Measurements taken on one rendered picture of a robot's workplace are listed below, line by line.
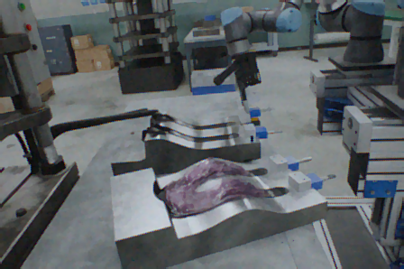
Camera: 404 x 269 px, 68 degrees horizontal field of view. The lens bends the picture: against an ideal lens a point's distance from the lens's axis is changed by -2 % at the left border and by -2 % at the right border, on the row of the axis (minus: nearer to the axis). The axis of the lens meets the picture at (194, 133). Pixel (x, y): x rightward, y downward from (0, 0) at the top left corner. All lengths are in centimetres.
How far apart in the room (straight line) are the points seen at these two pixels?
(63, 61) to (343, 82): 708
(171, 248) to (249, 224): 18
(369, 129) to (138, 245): 65
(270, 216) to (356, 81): 82
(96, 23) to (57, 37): 95
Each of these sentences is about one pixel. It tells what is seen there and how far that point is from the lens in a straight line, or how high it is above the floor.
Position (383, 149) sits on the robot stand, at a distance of 96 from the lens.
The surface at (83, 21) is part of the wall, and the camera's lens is 812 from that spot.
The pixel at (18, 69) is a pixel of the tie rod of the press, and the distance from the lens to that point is 116.
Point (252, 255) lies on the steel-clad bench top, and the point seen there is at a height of 80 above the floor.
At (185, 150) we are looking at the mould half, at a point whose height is 88.
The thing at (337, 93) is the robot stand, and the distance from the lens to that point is 140.
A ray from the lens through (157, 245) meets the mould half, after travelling 68.
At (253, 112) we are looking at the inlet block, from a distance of 113.
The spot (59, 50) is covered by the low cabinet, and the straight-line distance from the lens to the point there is 791.
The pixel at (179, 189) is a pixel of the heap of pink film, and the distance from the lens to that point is 79.
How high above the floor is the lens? 133
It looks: 24 degrees down
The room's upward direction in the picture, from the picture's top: 6 degrees counter-clockwise
